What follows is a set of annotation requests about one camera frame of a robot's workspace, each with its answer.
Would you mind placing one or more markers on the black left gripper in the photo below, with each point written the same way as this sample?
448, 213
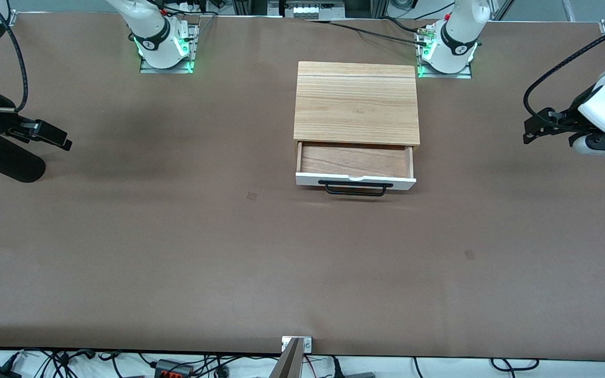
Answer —
566, 118

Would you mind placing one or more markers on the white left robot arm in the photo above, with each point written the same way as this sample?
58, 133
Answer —
455, 37

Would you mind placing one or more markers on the light wooden drawer cabinet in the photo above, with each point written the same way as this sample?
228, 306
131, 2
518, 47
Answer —
357, 102

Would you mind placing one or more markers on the black cylindrical object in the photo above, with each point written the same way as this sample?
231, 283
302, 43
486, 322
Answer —
21, 167

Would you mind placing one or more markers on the white power strip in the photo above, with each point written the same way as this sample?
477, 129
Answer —
308, 9

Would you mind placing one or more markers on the black box with orange connectors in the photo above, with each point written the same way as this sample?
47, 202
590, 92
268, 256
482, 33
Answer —
174, 369

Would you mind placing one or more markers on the grey flat box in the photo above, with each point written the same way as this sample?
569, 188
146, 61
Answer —
360, 375

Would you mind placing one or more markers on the aluminium profile pole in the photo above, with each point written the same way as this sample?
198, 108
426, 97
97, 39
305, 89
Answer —
288, 362

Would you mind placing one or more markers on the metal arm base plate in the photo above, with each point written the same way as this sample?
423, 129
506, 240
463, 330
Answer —
189, 65
465, 75

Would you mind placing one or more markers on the metal table edge bracket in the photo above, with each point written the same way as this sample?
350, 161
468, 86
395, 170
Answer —
306, 344

